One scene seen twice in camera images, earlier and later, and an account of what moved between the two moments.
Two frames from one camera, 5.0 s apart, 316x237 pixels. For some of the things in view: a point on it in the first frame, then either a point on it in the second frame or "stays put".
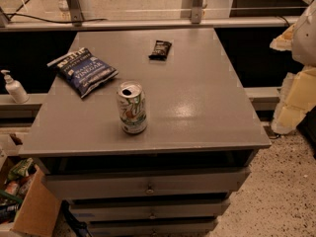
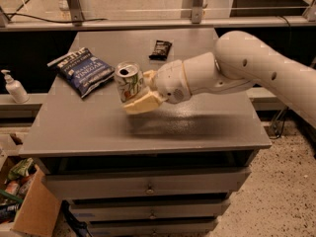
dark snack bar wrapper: [160, 50] stays put
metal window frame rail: [147, 24] stays put
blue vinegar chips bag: [83, 70] stays put
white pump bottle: [15, 89] stays put
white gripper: [305, 39] to [170, 80]
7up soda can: [131, 106] to [129, 79]
